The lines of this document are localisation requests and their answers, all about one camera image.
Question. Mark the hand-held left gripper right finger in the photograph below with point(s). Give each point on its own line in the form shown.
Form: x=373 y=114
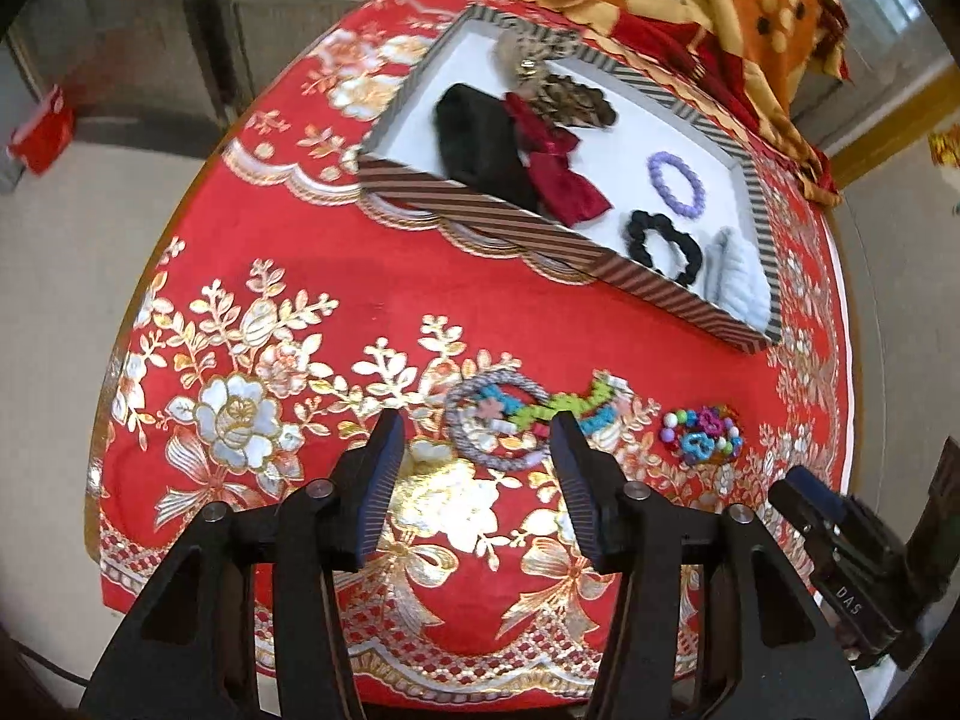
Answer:
x=574 y=480

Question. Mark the red gold floral tablecloth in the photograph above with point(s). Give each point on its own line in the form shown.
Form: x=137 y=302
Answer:
x=300 y=240

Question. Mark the leopard print scrunchie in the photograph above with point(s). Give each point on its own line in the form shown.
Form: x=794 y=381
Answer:
x=577 y=101

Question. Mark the striped cardboard box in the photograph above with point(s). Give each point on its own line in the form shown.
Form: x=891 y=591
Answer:
x=487 y=202

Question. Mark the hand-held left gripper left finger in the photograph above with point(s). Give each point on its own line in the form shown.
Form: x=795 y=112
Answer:
x=382 y=480

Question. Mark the white knit scrunchie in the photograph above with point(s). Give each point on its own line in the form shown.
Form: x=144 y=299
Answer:
x=739 y=277

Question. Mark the black cloth pouch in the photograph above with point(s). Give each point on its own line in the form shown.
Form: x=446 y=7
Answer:
x=472 y=135

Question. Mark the dark red velvet bow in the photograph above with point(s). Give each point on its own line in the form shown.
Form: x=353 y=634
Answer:
x=562 y=180

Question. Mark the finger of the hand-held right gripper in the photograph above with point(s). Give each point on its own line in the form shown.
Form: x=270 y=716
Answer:
x=808 y=491

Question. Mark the black scrunchie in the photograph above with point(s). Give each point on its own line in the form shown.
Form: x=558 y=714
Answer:
x=637 y=229

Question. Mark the red bag on floor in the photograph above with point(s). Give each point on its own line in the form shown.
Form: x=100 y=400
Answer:
x=45 y=131

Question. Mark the red gold wall sticker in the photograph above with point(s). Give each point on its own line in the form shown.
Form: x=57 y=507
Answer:
x=946 y=148

